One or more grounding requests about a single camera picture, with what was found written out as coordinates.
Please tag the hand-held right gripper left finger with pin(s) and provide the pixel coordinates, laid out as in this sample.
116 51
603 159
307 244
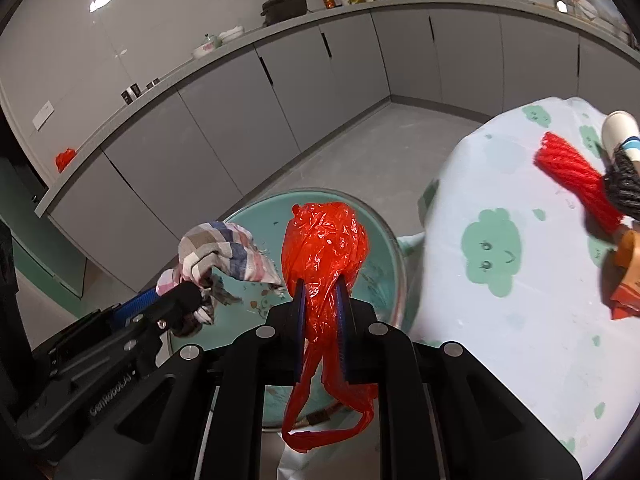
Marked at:
299 320

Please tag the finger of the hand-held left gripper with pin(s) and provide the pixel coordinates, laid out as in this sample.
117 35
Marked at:
172 305
135 302

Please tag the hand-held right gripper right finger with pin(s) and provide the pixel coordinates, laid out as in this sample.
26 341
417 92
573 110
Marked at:
342 325

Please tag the teal plastic bucket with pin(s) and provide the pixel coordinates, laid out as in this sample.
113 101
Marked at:
382 280

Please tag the plaid cloth rag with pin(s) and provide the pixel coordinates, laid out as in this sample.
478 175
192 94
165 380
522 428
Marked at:
220 250

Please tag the red plastic bag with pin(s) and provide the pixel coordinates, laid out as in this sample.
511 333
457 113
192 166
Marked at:
325 245

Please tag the red foam net sleeve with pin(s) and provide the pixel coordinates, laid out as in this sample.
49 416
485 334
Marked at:
570 170

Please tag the orange packet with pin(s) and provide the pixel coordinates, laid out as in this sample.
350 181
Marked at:
630 260

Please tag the black foam net sleeve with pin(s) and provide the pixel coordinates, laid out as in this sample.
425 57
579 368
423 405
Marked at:
625 180

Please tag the white blue striped paper cup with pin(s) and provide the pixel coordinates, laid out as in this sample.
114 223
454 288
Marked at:
620 130

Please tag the green door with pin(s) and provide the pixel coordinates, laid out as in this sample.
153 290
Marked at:
45 260

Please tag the red crumpled net bag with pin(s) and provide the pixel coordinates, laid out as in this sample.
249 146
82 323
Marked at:
65 161

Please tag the cloud printed tablecloth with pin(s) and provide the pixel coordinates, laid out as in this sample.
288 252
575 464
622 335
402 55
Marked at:
500 320

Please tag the grey base cabinets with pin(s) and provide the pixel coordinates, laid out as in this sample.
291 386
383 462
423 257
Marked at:
225 125

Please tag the small dark canister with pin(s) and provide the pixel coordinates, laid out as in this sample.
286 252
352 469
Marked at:
131 95

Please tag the white bowl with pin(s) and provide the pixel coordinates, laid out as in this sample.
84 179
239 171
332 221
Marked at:
231 35

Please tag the black rice cooker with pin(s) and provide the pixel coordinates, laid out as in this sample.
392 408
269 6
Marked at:
285 7

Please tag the white switch plate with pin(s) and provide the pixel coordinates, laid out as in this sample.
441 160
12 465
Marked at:
43 116

